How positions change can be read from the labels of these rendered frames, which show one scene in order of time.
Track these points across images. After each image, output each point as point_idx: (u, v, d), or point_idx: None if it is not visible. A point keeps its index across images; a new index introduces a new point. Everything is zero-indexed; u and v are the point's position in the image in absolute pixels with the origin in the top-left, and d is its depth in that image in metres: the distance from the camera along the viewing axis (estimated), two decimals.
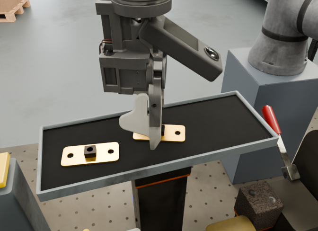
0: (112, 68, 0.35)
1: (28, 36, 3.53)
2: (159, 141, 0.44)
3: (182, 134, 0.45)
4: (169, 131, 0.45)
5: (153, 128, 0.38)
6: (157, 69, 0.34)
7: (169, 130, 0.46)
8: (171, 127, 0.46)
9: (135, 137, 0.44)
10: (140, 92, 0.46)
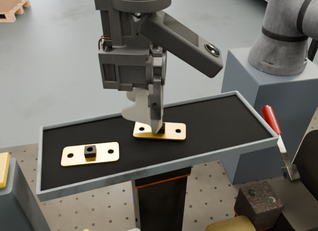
0: (112, 64, 0.34)
1: (28, 36, 3.53)
2: (160, 139, 0.44)
3: (182, 132, 0.45)
4: (169, 129, 0.45)
5: (154, 120, 0.39)
6: (156, 66, 0.33)
7: (169, 128, 0.45)
8: (171, 125, 0.46)
9: (135, 135, 0.44)
10: None
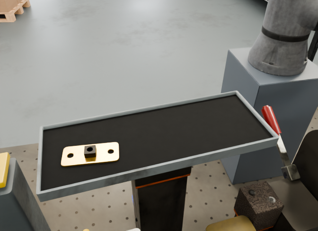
0: None
1: (28, 36, 3.53)
2: None
3: None
4: None
5: None
6: None
7: None
8: None
9: None
10: None
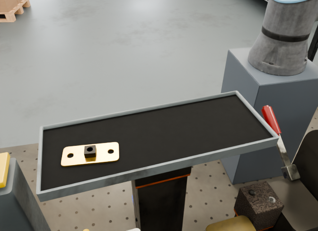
0: None
1: (28, 36, 3.53)
2: None
3: None
4: None
5: None
6: None
7: None
8: None
9: None
10: None
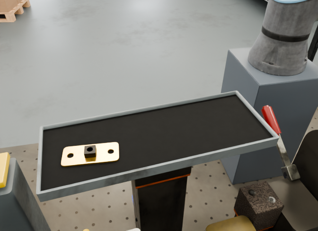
0: None
1: (28, 36, 3.53)
2: None
3: None
4: None
5: None
6: None
7: None
8: None
9: None
10: None
